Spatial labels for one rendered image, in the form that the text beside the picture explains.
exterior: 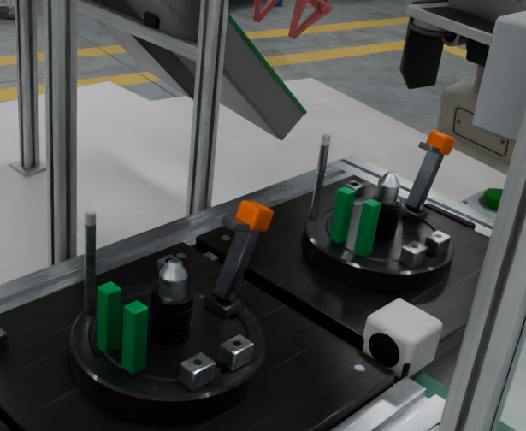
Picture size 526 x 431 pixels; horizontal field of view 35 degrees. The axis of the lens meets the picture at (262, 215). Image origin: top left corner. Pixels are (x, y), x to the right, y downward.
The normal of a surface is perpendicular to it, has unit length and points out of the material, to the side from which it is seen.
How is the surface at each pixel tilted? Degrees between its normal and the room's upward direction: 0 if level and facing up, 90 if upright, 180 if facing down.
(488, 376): 90
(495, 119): 90
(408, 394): 0
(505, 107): 90
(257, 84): 90
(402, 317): 0
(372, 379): 0
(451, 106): 98
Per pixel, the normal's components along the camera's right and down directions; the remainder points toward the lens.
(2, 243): 0.11, -0.88
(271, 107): 0.59, 0.43
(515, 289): -0.69, 0.27
